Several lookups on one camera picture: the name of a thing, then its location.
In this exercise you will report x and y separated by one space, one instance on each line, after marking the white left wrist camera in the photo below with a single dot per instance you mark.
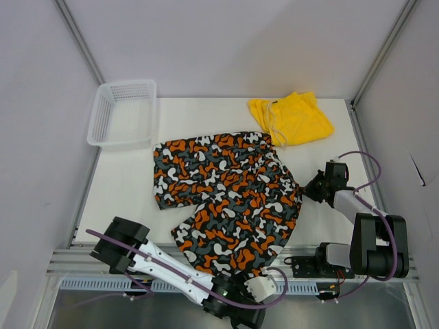
261 287

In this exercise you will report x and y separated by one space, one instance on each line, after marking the aluminium corner post right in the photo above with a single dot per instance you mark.
384 51

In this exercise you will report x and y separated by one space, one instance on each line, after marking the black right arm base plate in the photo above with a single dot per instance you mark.
310 267

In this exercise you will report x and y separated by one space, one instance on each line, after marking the cream shorts drawstring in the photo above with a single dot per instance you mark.
270 123

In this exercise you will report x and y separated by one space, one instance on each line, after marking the aluminium corner post left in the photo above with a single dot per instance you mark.
80 42

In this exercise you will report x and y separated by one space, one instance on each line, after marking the yellow shorts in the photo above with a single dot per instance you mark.
297 116

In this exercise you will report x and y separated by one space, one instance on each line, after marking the white plastic basket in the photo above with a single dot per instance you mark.
124 115

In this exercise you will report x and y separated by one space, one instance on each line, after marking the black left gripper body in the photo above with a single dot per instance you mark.
240 288

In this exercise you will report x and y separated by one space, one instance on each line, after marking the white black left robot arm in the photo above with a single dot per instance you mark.
125 248

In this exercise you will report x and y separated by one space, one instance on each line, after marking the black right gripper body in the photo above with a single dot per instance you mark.
326 182

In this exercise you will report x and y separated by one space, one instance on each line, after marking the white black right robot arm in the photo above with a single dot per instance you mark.
379 244

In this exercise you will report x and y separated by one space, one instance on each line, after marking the aluminium corner post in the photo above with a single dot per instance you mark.
384 51
80 42

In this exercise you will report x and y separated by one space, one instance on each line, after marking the white slotted cable duct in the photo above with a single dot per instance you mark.
124 284

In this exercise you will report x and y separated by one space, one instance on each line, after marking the camouflage patterned shorts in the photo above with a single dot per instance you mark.
246 200

